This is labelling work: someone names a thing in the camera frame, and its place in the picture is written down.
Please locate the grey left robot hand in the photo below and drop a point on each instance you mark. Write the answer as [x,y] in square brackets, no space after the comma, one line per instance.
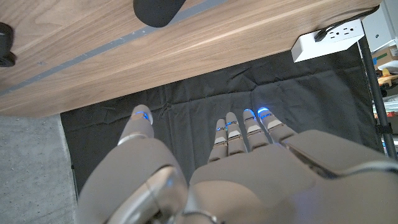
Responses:
[264,186]

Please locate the black glasses case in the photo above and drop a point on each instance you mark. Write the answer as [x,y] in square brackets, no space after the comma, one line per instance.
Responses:
[158,12]

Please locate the brown cardboard box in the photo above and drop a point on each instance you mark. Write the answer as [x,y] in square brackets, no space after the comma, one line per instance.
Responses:
[385,56]

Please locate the black spring clamp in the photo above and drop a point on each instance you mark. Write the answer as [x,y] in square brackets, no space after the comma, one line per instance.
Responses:
[5,46]

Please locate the black fabric backdrop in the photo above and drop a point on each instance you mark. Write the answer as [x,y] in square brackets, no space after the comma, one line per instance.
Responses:
[311,93]

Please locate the white power strip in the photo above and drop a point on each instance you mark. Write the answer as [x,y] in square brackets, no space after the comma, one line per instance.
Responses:
[326,43]

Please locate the yellow toy plane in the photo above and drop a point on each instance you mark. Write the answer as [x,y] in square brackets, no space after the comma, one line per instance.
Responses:
[387,79]

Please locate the white shelf cabinet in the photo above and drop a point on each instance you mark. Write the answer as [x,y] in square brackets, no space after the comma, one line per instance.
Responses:
[377,21]

